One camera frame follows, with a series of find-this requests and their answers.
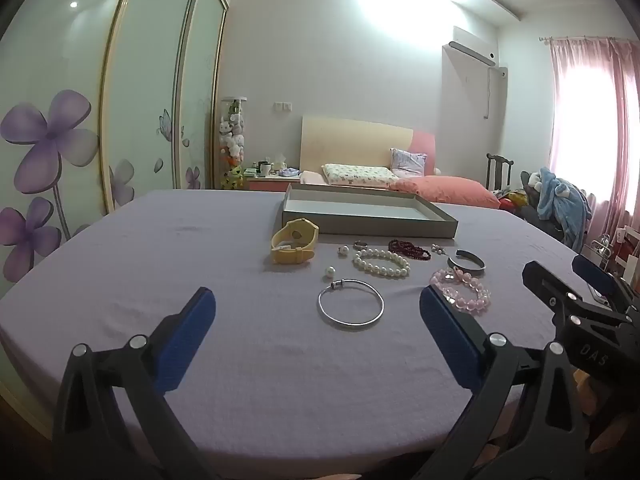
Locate grey cardboard tray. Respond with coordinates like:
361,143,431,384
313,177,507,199
281,182,459,238

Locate purple pillow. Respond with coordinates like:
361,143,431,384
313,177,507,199
390,148,428,177

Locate yellow green plush toy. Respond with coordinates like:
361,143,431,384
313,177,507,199
222,165,246,191

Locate blue plush robe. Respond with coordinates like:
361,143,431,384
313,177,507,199
530,167,593,253

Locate white air conditioner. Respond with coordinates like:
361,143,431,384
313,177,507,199
447,25,498,67

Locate thin silver bangle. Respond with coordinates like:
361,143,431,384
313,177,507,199
317,278,385,329

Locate purple tablecloth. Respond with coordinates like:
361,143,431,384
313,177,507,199
0,189,601,480

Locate white pearl bracelet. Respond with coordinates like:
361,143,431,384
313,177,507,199
352,248,412,278

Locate clear tube of plush toys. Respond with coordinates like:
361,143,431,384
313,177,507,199
218,96,248,191

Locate dark wooden chair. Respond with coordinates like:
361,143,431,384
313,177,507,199
486,153,515,191

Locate white pipe cover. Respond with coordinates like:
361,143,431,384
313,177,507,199
482,65,510,120

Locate pink duvet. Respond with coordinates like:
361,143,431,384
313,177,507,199
389,175,501,209

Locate pink curtain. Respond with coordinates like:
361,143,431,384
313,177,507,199
540,36,640,261

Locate pink bead bracelet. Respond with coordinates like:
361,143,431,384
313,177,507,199
430,267,492,315

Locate yellow wrist watch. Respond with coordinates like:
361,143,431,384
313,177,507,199
270,218,316,264

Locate wide silver cuff bangle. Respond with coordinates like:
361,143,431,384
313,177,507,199
446,249,487,275

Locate floral white pillow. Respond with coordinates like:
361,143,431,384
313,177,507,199
321,163,396,188

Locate pink nightstand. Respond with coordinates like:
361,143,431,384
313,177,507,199
245,167,303,192

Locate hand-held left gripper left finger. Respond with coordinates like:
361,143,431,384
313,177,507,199
52,287,217,480

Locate dark red bead bracelet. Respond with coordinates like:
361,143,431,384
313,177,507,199
388,238,432,262

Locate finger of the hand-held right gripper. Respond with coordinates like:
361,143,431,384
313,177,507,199
522,260,640,386
571,254,640,313

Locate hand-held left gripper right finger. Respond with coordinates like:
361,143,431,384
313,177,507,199
419,284,591,480

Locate flower print sliding wardrobe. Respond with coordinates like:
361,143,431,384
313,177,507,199
0,0,231,426

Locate beige and pink headboard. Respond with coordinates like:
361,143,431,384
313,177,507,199
300,115,437,173

